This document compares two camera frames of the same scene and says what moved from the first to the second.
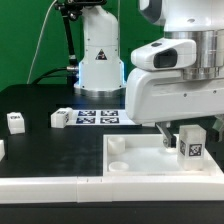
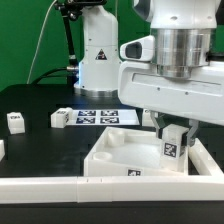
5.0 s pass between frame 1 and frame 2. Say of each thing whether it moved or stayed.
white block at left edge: stayed
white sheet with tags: stayed
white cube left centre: stayed
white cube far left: stayed
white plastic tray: moved
